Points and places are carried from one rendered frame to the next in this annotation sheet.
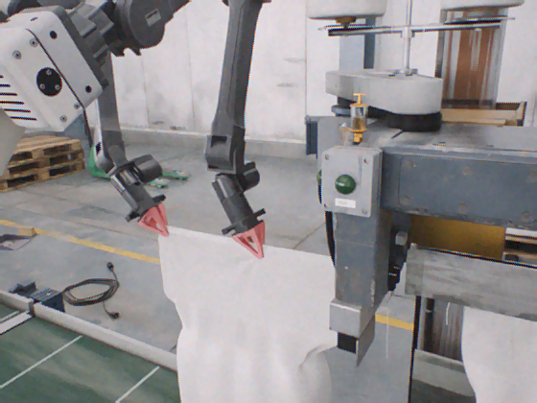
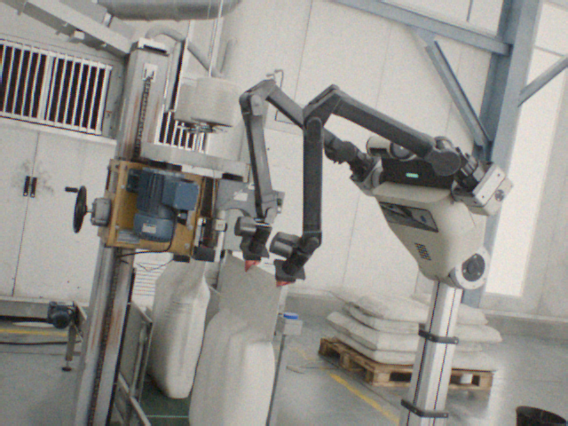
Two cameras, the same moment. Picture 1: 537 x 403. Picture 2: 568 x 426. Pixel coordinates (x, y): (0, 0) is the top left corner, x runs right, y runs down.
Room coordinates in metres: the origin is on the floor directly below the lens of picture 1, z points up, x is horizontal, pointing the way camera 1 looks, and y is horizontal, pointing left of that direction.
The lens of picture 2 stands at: (2.85, 1.48, 1.36)
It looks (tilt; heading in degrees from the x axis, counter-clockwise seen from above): 3 degrees down; 215
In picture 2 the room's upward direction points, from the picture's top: 10 degrees clockwise
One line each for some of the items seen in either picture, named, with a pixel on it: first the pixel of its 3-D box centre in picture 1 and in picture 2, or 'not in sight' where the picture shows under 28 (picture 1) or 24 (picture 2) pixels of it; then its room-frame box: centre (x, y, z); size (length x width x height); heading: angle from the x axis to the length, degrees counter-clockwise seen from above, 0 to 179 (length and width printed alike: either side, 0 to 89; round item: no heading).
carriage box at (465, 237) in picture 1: (454, 175); (149, 206); (1.02, -0.43, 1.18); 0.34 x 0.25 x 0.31; 150
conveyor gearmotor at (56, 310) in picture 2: not in sight; (62, 314); (0.25, -1.80, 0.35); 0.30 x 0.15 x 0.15; 60
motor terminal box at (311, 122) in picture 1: (318, 139); (179, 198); (1.17, -0.13, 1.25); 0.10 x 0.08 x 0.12; 175
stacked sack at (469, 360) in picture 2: not in sight; (453, 357); (-2.60, -0.37, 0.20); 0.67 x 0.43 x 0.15; 150
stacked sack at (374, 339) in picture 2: not in sight; (395, 338); (-2.06, -0.67, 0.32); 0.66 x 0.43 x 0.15; 152
